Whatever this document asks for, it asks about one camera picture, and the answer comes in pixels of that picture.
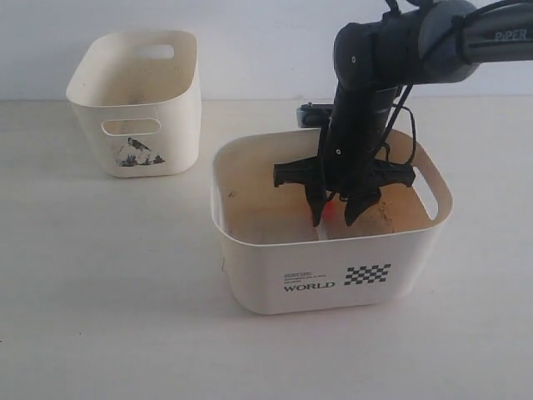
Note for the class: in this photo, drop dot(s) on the red object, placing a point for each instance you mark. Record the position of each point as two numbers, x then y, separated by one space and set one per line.
328 227

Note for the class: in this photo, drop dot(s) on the cream plastic storage bin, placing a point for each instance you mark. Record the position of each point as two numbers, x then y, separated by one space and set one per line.
137 97
271 255

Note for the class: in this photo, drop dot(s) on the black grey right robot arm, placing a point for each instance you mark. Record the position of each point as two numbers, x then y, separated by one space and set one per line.
377 64

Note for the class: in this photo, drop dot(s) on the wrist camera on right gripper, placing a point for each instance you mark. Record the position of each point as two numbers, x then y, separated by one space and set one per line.
313 115

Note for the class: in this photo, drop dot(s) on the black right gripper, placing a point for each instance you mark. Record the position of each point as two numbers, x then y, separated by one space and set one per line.
363 191

